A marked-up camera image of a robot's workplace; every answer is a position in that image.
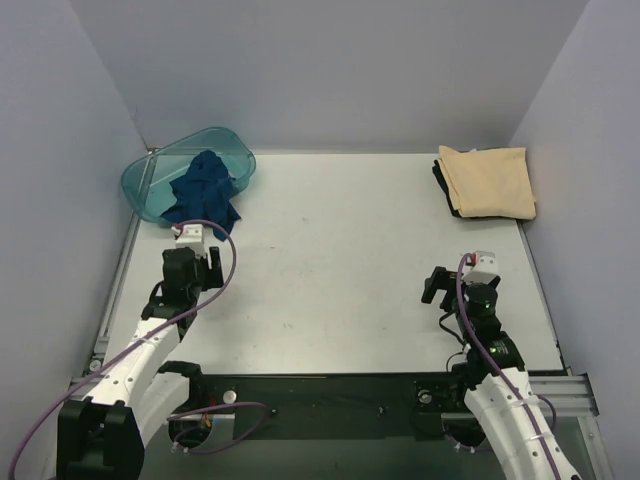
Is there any teal plastic bin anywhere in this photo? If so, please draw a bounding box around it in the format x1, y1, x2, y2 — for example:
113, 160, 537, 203
121, 126, 257, 229

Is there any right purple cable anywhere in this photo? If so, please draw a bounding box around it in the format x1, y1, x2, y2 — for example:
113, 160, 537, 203
457, 253, 561, 480

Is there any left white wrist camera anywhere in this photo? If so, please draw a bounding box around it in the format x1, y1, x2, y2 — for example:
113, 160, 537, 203
171, 224, 206, 258

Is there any aluminium frame rail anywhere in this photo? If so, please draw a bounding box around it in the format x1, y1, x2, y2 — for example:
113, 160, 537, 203
70, 371, 600, 417

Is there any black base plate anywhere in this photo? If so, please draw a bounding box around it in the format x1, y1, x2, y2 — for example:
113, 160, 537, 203
178, 372, 485, 447

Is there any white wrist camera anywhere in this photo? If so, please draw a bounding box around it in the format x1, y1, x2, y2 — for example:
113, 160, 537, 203
171, 224, 206, 258
462, 251, 500, 286

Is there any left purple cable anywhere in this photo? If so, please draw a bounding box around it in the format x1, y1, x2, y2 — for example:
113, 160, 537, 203
10, 219, 237, 480

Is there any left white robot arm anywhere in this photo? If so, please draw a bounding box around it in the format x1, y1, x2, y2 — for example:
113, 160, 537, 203
56, 246, 224, 479

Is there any purple cable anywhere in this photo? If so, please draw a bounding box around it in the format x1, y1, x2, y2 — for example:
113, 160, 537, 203
10, 219, 237, 480
457, 253, 561, 480

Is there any blue t shirt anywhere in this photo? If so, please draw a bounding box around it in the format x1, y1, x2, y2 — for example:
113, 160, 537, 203
161, 150, 241, 233

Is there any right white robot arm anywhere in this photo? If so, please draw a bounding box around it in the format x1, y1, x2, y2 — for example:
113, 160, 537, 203
421, 255, 581, 479

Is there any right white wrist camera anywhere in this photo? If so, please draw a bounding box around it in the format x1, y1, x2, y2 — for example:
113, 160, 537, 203
462, 251, 500, 286

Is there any folded beige t shirt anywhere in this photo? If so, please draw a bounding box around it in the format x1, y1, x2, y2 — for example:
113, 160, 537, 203
437, 146, 536, 220

